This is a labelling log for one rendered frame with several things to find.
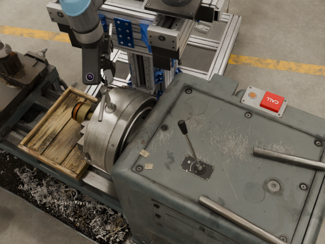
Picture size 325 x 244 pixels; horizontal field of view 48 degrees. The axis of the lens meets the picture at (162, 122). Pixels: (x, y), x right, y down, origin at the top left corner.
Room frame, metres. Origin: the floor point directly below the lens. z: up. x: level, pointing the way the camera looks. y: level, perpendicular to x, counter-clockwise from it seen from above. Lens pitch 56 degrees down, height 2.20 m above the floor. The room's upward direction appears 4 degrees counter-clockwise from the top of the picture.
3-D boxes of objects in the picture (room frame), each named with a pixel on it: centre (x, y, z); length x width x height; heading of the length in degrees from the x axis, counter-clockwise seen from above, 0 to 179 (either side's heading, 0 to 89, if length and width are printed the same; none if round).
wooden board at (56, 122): (0.87, 0.38, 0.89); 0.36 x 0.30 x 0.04; 148
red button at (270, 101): (0.68, -0.35, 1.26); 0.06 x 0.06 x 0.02; 58
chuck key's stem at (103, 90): (0.71, 0.17, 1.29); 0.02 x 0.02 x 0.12
